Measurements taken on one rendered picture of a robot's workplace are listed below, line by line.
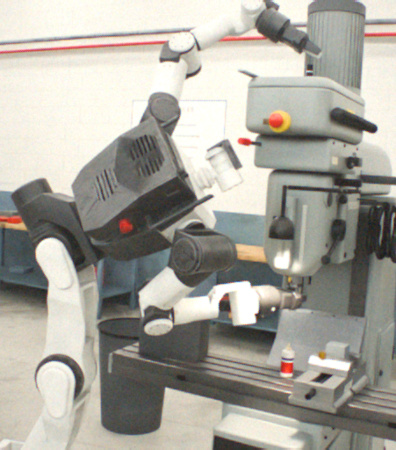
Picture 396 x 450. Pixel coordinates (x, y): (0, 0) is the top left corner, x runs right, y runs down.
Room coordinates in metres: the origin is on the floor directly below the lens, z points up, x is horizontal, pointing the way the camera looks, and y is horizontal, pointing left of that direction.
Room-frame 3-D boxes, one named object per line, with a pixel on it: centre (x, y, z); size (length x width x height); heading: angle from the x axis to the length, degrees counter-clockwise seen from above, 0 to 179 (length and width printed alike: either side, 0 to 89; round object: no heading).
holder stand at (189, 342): (2.17, 0.05, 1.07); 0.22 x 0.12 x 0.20; 73
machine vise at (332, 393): (1.87, -0.45, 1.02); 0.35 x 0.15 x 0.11; 150
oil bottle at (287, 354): (2.00, -0.33, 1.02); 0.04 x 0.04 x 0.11
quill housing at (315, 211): (1.97, -0.32, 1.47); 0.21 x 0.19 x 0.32; 62
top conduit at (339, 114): (1.93, -0.47, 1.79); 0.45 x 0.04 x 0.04; 152
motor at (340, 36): (2.19, -0.44, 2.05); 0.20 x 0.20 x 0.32
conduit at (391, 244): (2.11, -0.62, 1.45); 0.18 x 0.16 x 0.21; 152
